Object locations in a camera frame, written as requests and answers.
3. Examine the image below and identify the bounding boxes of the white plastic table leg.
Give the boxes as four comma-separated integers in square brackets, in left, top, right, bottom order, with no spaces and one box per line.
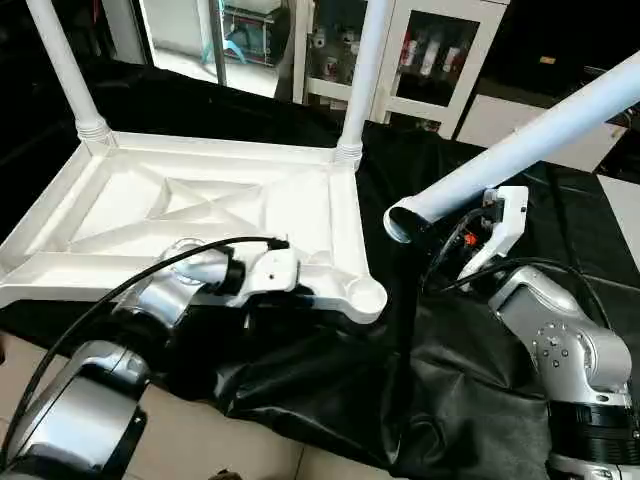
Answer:
[384,48,640,245]
[334,0,393,167]
[25,0,116,153]

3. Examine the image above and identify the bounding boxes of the white plastic table top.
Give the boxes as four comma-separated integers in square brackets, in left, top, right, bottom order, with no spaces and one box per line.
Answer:
[0,130,389,326]

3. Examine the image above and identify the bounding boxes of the black work surface mat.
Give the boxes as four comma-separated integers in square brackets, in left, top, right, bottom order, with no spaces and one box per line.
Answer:
[0,55,640,480]

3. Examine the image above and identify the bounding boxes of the white drawer unit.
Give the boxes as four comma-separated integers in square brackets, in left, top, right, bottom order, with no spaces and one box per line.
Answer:
[458,94,626,173]

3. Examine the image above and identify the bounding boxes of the white flat sheet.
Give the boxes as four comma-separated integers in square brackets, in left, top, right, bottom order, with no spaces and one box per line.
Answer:
[596,174,640,246]

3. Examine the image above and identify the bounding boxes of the white glass door cabinet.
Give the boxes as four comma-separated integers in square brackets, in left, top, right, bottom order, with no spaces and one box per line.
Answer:
[295,0,511,139]

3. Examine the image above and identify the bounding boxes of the black equipment box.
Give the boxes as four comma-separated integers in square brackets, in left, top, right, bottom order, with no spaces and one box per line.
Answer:
[500,0,601,99]

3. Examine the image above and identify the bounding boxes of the colourful background box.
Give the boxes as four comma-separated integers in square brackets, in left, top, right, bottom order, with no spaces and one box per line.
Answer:
[205,0,293,69]

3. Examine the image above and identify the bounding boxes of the black vertical pole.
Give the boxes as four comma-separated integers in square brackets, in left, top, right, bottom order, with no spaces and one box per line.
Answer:
[128,0,161,65]

